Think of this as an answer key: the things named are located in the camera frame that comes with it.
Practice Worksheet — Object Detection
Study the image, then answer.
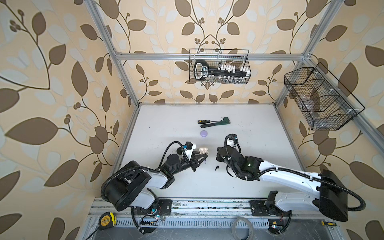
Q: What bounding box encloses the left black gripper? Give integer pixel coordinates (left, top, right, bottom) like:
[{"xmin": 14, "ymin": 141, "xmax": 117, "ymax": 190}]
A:
[{"xmin": 170, "ymin": 151, "xmax": 208, "ymax": 178}]

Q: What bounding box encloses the white earbud charging case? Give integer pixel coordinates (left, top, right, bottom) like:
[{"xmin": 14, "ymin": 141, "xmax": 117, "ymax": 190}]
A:
[{"xmin": 199, "ymin": 147, "xmax": 209, "ymax": 155}]

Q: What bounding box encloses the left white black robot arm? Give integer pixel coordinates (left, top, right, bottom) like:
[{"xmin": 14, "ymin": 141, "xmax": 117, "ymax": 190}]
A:
[{"xmin": 101, "ymin": 141, "xmax": 209, "ymax": 212}]

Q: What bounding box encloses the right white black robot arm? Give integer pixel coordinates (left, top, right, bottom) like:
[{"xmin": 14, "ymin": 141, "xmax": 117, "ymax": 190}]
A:
[{"xmin": 216, "ymin": 134, "xmax": 366, "ymax": 222}]

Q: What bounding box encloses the purple round earbud case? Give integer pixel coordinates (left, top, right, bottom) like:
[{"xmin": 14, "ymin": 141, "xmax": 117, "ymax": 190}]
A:
[{"xmin": 200, "ymin": 130, "xmax": 208, "ymax": 138}]

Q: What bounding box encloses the black tool set in basket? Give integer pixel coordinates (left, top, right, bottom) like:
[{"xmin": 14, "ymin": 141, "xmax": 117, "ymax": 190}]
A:
[{"xmin": 192, "ymin": 60, "xmax": 252, "ymax": 82}]

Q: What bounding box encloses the yellow tape measure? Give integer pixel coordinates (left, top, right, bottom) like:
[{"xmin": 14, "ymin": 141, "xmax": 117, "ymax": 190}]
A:
[{"xmin": 98, "ymin": 212, "xmax": 117, "ymax": 231}]

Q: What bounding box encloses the small yellow black screwdriver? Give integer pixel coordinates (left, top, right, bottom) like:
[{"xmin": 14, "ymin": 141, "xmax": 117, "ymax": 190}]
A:
[{"xmin": 321, "ymin": 221, "xmax": 337, "ymax": 227}]

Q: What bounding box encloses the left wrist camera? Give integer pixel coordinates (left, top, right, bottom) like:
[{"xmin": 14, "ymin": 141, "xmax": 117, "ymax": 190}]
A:
[{"xmin": 182, "ymin": 142, "xmax": 197, "ymax": 160}]

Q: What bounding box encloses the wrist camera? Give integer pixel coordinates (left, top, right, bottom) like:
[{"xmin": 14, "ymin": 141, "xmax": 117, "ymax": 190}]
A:
[
  {"xmin": 182, "ymin": 142, "xmax": 197, "ymax": 160},
  {"xmin": 226, "ymin": 134, "xmax": 239, "ymax": 148}
]

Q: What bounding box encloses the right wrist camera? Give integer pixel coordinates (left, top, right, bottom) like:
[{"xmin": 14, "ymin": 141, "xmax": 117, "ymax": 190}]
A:
[{"xmin": 226, "ymin": 134, "xmax": 239, "ymax": 148}]

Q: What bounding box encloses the green handled tool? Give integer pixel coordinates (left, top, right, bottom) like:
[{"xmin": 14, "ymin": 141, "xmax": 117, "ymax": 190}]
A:
[{"xmin": 199, "ymin": 117, "xmax": 231, "ymax": 129}]

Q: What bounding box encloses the back wire basket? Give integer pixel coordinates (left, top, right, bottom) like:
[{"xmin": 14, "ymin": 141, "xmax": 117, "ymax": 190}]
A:
[{"xmin": 189, "ymin": 48, "xmax": 252, "ymax": 85}]

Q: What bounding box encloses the side wire basket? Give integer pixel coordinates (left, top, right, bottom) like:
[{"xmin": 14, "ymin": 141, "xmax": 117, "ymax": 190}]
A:
[{"xmin": 284, "ymin": 63, "xmax": 366, "ymax": 131}]

